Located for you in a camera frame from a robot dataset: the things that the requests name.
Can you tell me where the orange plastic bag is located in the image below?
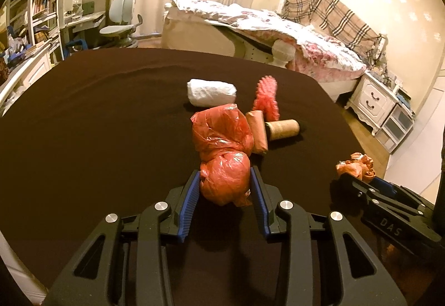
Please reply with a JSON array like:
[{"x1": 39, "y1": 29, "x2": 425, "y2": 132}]
[{"x1": 335, "y1": 152, "x2": 377, "y2": 183}]

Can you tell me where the floral quilt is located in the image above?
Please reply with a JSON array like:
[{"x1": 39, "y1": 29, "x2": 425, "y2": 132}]
[{"x1": 165, "y1": 0, "x2": 367, "y2": 82}]

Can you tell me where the brown twine spool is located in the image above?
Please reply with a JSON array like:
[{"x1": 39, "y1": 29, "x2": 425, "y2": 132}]
[{"x1": 265, "y1": 119, "x2": 300, "y2": 140}]

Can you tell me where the beige plaid blanket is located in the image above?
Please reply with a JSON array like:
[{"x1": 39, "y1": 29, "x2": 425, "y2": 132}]
[{"x1": 281, "y1": 0, "x2": 381, "y2": 60}]

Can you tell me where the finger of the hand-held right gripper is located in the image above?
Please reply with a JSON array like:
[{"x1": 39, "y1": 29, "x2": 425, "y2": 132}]
[
  {"x1": 369, "y1": 177, "x2": 435, "y2": 210},
  {"x1": 334, "y1": 174, "x2": 381, "y2": 213}
]

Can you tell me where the grey desk chair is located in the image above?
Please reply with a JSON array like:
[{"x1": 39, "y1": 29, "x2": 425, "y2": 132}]
[{"x1": 99, "y1": 0, "x2": 144, "y2": 48}]

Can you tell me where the pile of assorted clutter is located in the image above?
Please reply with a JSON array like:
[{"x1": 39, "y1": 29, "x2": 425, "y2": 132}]
[{"x1": 369, "y1": 45, "x2": 414, "y2": 108}]

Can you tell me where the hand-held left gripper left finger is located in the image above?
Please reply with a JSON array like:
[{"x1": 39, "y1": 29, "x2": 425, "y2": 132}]
[{"x1": 45, "y1": 169, "x2": 201, "y2": 306}]

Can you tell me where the brown paper packet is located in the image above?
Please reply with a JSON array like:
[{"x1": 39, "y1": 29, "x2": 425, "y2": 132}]
[{"x1": 245, "y1": 110, "x2": 269, "y2": 154}]

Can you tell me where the white bookshelf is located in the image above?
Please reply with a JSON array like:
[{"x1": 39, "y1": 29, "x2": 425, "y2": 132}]
[{"x1": 0, "y1": 0, "x2": 66, "y2": 61}]

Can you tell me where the red spiky brush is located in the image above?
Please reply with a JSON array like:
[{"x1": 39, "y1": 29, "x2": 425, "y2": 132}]
[{"x1": 252, "y1": 76, "x2": 280, "y2": 122}]

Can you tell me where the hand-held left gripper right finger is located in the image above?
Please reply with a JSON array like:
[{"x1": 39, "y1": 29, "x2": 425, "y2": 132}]
[{"x1": 250, "y1": 165, "x2": 407, "y2": 306}]

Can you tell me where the clear plastic drawer unit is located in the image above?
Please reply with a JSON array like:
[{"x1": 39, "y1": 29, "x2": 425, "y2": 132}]
[{"x1": 374, "y1": 104, "x2": 416, "y2": 154}]

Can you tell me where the white wardrobe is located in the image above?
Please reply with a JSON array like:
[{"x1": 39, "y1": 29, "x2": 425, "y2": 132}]
[{"x1": 386, "y1": 76, "x2": 445, "y2": 206}]

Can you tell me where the white wooden bed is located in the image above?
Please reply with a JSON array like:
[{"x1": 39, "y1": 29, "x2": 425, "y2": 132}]
[{"x1": 162, "y1": 0, "x2": 388, "y2": 101}]

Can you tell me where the red plastic bag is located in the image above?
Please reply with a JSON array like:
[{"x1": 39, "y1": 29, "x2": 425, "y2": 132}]
[{"x1": 191, "y1": 102, "x2": 255, "y2": 207}]

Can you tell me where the white rolled cloth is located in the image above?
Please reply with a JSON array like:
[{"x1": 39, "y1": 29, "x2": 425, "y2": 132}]
[{"x1": 187, "y1": 79, "x2": 238, "y2": 108}]

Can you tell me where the white low cabinet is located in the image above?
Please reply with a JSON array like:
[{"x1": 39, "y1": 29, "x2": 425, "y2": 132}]
[{"x1": 0, "y1": 45, "x2": 53, "y2": 115}]

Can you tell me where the white study desk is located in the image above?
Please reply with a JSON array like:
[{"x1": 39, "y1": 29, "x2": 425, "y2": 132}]
[{"x1": 57, "y1": 0, "x2": 107, "y2": 51}]

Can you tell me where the white nightstand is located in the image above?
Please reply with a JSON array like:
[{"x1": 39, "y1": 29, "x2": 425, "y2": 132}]
[{"x1": 345, "y1": 71, "x2": 400, "y2": 134}]

